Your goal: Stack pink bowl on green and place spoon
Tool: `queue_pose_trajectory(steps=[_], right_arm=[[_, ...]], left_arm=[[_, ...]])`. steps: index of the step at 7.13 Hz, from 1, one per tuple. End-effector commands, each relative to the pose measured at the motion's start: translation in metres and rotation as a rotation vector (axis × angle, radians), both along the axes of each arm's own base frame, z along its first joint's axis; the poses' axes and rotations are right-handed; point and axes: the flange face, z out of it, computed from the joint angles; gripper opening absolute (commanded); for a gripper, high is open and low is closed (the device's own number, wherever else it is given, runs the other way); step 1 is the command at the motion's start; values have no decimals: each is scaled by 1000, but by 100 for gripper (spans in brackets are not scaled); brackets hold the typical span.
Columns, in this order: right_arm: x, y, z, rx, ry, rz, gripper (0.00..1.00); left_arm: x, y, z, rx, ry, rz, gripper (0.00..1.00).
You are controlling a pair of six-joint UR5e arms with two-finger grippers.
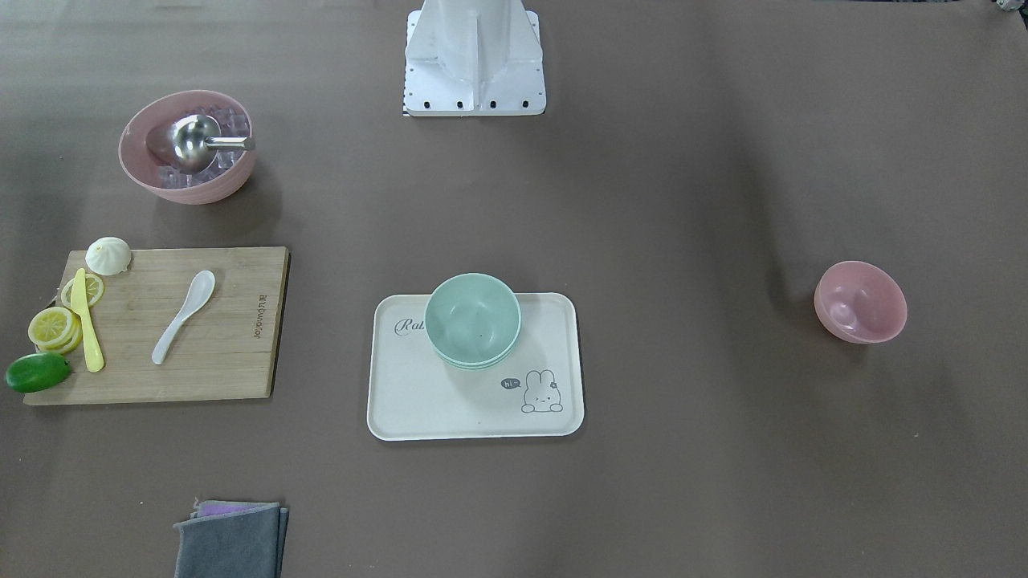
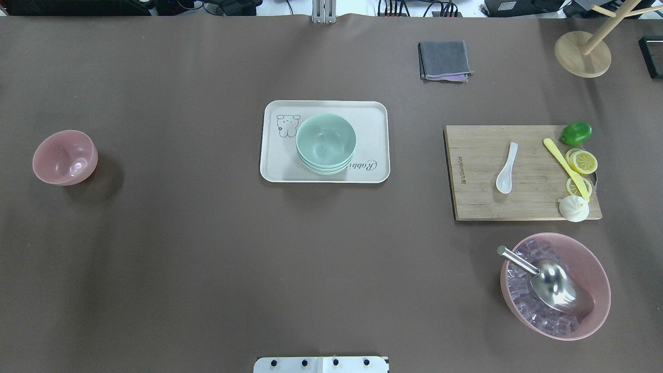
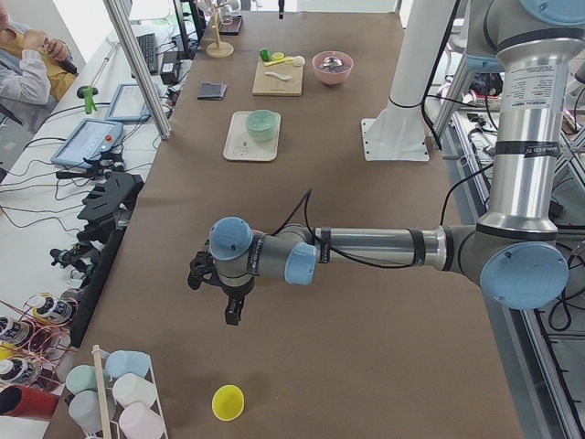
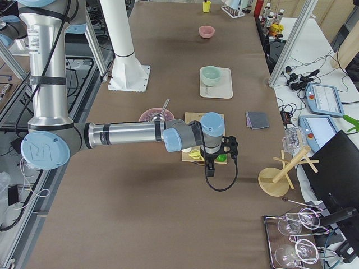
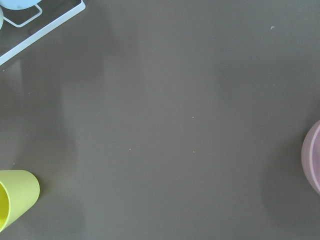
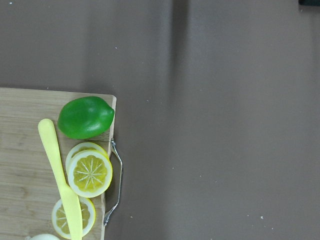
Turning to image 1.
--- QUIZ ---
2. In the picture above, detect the small pink bowl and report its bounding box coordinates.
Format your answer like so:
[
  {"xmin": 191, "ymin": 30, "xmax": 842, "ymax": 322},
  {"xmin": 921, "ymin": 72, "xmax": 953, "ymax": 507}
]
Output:
[{"xmin": 813, "ymin": 260, "xmax": 909, "ymax": 344}]

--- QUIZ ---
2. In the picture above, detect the green bowl stack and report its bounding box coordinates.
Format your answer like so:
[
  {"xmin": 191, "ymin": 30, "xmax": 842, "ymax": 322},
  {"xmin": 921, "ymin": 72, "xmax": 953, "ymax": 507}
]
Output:
[{"xmin": 423, "ymin": 273, "xmax": 522, "ymax": 370}]

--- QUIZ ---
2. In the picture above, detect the large pink ice bowl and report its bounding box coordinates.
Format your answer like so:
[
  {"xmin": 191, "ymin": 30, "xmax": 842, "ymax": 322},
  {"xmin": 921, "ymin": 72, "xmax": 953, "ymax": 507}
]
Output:
[{"xmin": 118, "ymin": 89, "xmax": 257, "ymax": 205}]

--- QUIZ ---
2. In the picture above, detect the white ceramic spoon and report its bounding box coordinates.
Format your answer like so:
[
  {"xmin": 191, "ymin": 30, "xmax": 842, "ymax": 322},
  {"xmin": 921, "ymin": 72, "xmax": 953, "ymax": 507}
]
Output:
[{"xmin": 151, "ymin": 270, "xmax": 216, "ymax": 365}]

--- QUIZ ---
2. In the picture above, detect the cream rabbit tray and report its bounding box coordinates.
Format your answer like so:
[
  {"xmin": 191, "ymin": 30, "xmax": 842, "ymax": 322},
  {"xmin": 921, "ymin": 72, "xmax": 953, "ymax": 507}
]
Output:
[{"xmin": 366, "ymin": 292, "xmax": 586, "ymax": 442}]

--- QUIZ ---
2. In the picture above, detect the metal ice scoop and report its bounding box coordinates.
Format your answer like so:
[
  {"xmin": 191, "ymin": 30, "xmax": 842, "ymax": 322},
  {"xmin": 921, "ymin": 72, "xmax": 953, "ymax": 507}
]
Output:
[{"xmin": 145, "ymin": 114, "xmax": 255, "ymax": 174}]

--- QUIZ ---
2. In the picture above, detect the grey folded cloth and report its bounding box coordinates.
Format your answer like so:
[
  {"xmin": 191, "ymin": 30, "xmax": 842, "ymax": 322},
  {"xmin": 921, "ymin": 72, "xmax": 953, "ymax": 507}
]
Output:
[{"xmin": 173, "ymin": 502, "xmax": 289, "ymax": 577}]

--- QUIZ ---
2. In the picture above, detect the purple cloth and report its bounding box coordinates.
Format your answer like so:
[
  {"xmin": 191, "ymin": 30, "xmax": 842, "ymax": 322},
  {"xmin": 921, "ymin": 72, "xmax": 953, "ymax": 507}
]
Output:
[{"xmin": 190, "ymin": 500, "xmax": 261, "ymax": 519}]

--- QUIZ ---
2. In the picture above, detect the lemon slice under knife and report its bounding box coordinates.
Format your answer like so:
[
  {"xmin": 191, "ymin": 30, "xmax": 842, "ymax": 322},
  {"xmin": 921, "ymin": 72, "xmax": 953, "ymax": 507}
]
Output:
[{"xmin": 59, "ymin": 273, "xmax": 105, "ymax": 310}]

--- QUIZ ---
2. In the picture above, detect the yellow plastic knife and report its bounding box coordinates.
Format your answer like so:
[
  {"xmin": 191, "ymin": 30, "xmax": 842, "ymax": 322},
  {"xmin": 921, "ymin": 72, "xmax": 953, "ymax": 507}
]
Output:
[{"xmin": 70, "ymin": 268, "xmax": 105, "ymax": 372}]

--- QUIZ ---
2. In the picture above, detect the lower stacked lemon slice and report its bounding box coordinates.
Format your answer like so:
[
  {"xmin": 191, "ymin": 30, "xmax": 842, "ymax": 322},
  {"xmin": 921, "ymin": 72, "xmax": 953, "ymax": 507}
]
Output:
[{"xmin": 35, "ymin": 315, "xmax": 82, "ymax": 355}]

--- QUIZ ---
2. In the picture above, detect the upper lemon slice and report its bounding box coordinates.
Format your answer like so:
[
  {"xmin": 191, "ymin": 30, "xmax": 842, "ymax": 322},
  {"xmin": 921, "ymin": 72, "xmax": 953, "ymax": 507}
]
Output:
[{"xmin": 28, "ymin": 306, "xmax": 80, "ymax": 350}]

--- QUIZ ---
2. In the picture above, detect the green lime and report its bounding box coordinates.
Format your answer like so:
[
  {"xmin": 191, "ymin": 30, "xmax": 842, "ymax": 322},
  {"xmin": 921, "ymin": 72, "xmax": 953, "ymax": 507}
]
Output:
[{"xmin": 5, "ymin": 352, "xmax": 71, "ymax": 393}]

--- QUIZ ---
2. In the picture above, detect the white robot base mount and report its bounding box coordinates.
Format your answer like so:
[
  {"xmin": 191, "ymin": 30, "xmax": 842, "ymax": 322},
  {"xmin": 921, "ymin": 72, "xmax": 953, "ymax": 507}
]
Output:
[{"xmin": 402, "ymin": 1, "xmax": 547, "ymax": 117}]

